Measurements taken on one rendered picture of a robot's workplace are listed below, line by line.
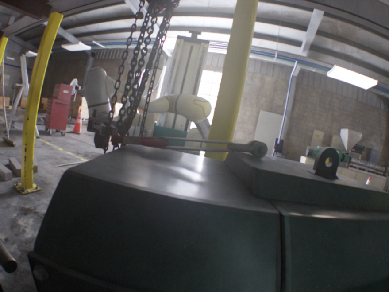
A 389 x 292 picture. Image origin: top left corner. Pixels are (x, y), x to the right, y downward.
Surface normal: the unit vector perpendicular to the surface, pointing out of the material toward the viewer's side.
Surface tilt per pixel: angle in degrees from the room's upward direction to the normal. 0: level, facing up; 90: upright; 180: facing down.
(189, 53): 90
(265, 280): 45
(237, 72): 90
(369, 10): 90
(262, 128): 90
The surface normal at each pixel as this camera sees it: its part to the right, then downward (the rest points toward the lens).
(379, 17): -0.29, 0.04
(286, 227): -0.03, -0.63
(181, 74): -0.04, 0.11
